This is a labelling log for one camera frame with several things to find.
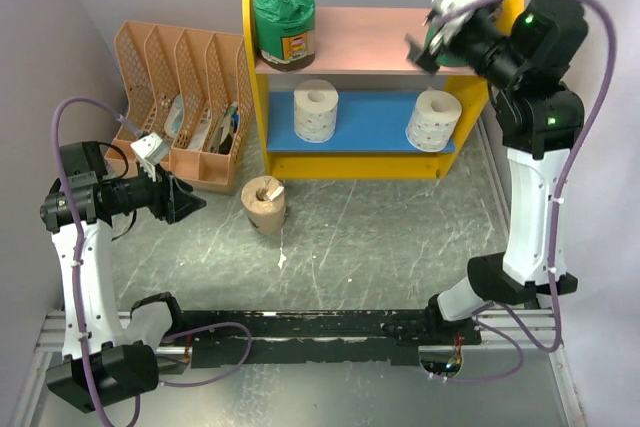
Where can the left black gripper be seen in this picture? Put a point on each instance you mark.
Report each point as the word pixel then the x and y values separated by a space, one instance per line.
pixel 171 199

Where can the brown green paper roll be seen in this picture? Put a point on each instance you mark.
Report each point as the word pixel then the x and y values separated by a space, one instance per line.
pixel 444 59

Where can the white floral toilet paper roll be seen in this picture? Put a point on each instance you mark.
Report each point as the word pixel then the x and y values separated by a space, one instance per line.
pixel 433 120

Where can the beige paper roll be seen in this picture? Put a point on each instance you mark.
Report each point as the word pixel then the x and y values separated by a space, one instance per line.
pixel 264 202

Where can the white dotted toilet paper roll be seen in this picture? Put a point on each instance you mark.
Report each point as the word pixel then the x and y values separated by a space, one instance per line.
pixel 315 110

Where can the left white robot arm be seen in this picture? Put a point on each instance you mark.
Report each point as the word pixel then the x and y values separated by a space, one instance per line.
pixel 103 359

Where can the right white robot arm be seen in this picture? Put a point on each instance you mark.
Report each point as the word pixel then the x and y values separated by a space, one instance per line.
pixel 540 119

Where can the yellow pink blue shelf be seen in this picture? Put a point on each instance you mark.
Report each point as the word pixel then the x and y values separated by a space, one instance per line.
pixel 361 50

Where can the items in file organizer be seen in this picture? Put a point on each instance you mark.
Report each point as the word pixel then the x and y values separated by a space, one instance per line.
pixel 220 140

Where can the orange plastic file organizer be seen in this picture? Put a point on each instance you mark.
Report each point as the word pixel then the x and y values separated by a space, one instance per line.
pixel 208 69

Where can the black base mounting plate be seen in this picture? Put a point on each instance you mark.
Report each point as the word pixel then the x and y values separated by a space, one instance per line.
pixel 395 336

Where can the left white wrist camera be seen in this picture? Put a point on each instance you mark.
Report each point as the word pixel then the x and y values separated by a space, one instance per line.
pixel 149 150

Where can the aluminium rail frame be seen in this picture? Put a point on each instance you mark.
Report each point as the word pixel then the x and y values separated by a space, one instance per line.
pixel 556 204

